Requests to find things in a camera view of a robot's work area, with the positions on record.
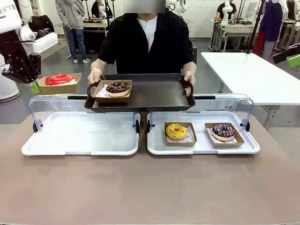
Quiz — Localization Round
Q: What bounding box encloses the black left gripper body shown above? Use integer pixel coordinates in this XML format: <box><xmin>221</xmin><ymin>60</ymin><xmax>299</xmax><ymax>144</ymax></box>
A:
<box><xmin>0</xmin><ymin>29</ymin><xmax>29</xmax><ymax>70</ymax></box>

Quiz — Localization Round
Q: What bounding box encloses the red glazed donut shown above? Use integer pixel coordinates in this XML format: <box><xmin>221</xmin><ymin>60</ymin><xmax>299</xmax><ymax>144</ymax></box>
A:
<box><xmin>45</xmin><ymin>73</ymin><xmax>76</xmax><ymax>86</ymax></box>

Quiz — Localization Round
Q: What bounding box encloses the cardboard box of red donut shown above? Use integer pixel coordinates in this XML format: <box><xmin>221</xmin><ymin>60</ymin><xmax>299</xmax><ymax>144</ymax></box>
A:
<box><xmin>37</xmin><ymin>72</ymin><xmax>83</xmax><ymax>95</ymax></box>

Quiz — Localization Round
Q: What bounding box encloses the printed paper liner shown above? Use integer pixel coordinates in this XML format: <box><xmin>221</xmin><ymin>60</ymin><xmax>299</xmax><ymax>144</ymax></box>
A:
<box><xmin>206</xmin><ymin>127</ymin><xmax>239</xmax><ymax>143</ymax></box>
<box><xmin>166</xmin><ymin>127</ymin><xmax>196</xmax><ymax>143</ymax></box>
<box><xmin>96</xmin><ymin>84</ymin><xmax>111</xmax><ymax>98</ymax></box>

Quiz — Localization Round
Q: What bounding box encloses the cardboard box of chocolate donut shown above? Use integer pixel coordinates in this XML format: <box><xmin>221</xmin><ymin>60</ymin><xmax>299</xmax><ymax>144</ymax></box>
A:
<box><xmin>93</xmin><ymin>79</ymin><xmax>133</xmax><ymax>105</ymax></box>

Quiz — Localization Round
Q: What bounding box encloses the chocolate sprinkled donut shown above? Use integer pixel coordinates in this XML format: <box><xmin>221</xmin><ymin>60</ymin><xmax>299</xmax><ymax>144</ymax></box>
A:
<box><xmin>105</xmin><ymin>80</ymin><xmax>132</xmax><ymax>98</ymax></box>

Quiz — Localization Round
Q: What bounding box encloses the dark brown serving tray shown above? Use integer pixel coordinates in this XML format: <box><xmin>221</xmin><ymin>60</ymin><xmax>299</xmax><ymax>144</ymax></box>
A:
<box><xmin>83</xmin><ymin>73</ymin><xmax>196</xmax><ymax>113</ymax></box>

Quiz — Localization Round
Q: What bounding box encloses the person's left forearm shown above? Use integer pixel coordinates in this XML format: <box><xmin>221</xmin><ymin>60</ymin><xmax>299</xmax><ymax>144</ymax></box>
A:
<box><xmin>181</xmin><ymin>61</ymin><xmax>198</xmax><ymax>75</ymax></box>

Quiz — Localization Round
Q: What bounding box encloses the person's right forearm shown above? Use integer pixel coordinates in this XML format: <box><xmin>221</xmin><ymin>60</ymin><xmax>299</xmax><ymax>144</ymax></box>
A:
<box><xmin>90</xmin><ymin>58</ymin><xmax>111</xmax><ymax>74</ymax></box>

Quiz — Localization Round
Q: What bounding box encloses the person's torso black shirt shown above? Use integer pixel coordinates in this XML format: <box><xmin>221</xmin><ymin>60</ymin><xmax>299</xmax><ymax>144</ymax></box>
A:
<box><xmin>97</xmin><ymin>10</ymin><xmax>195</xmax><ymax>75</ymax></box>

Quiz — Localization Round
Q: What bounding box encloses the yellow sprinkled donut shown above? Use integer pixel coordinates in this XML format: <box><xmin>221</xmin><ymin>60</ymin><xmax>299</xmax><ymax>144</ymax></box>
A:
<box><xmin>165</xmin><ymin>123</ymin><xmax>188</xmax><ymax>141</ymax></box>

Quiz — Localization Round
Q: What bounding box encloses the cardboard box of yellow donut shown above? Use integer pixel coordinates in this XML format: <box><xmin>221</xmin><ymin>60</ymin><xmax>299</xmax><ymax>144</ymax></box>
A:
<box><xmin>164</xmin><ymin>121</ymin><xmax>198</xmax><ymax>147</ymax></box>

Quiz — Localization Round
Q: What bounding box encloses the purple drizzled donut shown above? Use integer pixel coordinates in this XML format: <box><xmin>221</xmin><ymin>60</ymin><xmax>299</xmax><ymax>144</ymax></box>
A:
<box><xmin>212</xmin><ymin>124</ymin><xmax>236</xmax><ymax>142</ymax></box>

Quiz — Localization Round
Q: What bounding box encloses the cardboard box of purple donut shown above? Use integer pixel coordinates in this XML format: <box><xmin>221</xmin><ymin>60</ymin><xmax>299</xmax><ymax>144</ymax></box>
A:
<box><xmin>204</xmin><ymin>122</ymin><xmax>245</xmax><ymax>149</ymax></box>

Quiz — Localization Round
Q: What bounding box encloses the person's right hand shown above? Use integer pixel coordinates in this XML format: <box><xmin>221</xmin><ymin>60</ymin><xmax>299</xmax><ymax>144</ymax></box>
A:
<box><xmin>87</xmin><ymin>69</ymin><xmax>104</xmax><ymax>86</ymax></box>

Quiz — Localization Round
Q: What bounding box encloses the person's left hand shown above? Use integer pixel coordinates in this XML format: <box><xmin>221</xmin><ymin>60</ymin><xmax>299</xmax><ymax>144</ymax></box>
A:
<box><xmin>182</xmin><ymin>71</ymin><xmax>196</xmax><ymax>87</ymax></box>

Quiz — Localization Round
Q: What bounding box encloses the black jacket on chair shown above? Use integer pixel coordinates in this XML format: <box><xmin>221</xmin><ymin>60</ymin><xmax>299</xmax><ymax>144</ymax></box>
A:
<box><xmin>28</xmin><ymin>15</ymin><xmax>55</xmax><ymax>34</ymax></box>

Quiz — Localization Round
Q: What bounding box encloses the bystander in grey hoodie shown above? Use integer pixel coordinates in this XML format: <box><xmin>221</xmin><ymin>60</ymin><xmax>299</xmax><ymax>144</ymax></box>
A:
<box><xmin>55</xmin><ymin>0</ymin><xmax>91</xmax><ymax>65</ymax></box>

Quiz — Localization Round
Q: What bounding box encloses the black background table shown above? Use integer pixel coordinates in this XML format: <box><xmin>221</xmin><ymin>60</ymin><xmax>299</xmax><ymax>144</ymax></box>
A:
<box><xmin>82</xmin><ymin>17</ymin><xmax>109</xmax><ymax>52</ymax></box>

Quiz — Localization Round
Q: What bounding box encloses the white display tray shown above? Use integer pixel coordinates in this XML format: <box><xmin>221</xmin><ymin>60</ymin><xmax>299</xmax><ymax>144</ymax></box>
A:
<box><xmin>21</xmin><ymin>111</ymin><xmax>142</xmax><ymax>157</ymax></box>
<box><xmin>147</xmin><ymin>111</ymin><xmax>261</xmax><ymax>156</ymax></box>

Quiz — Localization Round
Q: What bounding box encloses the bystander in black shirt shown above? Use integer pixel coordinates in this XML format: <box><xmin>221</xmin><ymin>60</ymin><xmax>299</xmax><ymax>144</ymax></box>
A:
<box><xmin>216</xmin><ymin>1</ymin><xmax>238</xmax><ymax>21</ymax></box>

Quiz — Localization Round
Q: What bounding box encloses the grey background work table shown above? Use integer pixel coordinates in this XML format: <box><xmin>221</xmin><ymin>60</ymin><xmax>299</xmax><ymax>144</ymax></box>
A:
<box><xmin>210</xmin><ymin>18</ymin><xmax>258</xmax><ymax>53</ymax></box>

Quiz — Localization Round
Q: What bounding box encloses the white side table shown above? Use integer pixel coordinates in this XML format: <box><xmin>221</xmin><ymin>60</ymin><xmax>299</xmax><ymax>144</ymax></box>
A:
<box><xmin>200</xmin><ymin>51</ymin><xmax>300</xmax><ymax>132</ymax></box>

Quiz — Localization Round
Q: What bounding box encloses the black stand pole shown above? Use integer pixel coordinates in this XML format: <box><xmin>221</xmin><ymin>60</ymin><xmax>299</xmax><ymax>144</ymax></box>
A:
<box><xmin>244</xmin><ymin>0</ymin><xmax>267</xmax><ymax>55</ymax></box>

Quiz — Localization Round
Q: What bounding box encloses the bystander in blue apron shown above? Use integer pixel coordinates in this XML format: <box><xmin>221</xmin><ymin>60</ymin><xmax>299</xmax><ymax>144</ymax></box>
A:
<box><xmin>252</xmin><ymin>0</ymin><xmax>289</xmax><ymax>61</ymax></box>

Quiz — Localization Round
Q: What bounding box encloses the black flat board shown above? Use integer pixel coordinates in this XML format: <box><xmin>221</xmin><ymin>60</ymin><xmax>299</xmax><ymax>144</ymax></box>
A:
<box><xmin>271</xmin><ymin>43</ymin><xmax>300</xmax><ymax>65</ymax></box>

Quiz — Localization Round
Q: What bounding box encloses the green panel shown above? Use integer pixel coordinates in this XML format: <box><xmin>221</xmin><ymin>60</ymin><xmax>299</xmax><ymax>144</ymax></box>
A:
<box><xmin>286</xmin><ymin>54</ymin><xmax>300</xmax><ymax>69</ymax></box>

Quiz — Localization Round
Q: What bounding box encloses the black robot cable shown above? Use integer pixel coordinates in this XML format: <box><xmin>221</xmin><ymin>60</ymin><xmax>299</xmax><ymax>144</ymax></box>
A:
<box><xmin>0</xmin><ymin>39</ymin><xmax>36</xmax><ymax>45</ymax></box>

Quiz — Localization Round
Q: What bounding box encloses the white round pedestal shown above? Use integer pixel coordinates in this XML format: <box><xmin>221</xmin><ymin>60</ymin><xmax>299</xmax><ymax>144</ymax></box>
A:
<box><xmin>0</xmin><ymin>53</ymin><xmax>20</xmax><ymax>103</ymax></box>

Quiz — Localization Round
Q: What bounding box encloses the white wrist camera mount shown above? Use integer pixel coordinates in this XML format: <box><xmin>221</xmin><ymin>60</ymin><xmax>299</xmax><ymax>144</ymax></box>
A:
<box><xmin>19</xmin><ymin>26</ymin><xmax>59</xmax><ymax>54</ymax></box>

